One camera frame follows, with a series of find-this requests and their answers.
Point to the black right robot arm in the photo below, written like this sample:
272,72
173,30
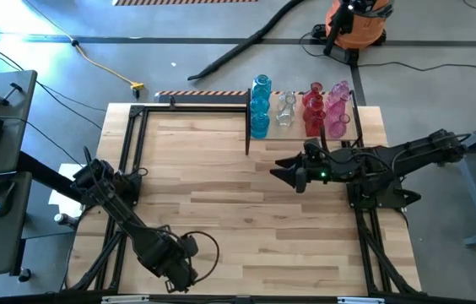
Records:
423,150

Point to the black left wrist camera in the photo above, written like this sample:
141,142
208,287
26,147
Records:
189,245

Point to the red cone vase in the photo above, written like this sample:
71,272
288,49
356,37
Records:
315,88

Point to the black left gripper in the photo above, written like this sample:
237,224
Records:
166,262

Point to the blue round vase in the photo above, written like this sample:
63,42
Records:
259,105

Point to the blue square bottle vase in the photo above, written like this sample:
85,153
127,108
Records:
261,86

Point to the white sheet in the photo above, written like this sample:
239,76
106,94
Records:
63,202

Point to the black aluminium table frame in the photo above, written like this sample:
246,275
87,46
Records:
198,109

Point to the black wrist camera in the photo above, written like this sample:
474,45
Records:
189,245
301,181

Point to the clear hexagonal vase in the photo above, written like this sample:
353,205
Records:
284,115

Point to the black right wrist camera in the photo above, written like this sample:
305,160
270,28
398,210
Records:
301,181

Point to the purple ribbed bottle vase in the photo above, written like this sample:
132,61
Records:
338,90

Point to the black mat hazard stripe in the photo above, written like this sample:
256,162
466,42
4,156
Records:
204,99

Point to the orange shop vacuum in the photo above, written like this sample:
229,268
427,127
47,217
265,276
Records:
360,29

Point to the white bracket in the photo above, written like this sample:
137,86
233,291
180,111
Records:
124,300
360,300

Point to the black computer mouse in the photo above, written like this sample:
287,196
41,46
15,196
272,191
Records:
3,194

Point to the dark red faceted vase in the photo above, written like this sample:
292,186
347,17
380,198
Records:
315,124

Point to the blue diamond-pattern vase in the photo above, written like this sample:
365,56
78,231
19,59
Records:
260,125

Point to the small bottle white cap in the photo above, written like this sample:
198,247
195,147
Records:
69,220

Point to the pink bulb vase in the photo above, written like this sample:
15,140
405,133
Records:
338,126

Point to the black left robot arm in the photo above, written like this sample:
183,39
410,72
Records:
111,202

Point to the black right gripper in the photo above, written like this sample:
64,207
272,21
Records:
322,164

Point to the black desk foot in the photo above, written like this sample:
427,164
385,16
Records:
24,275

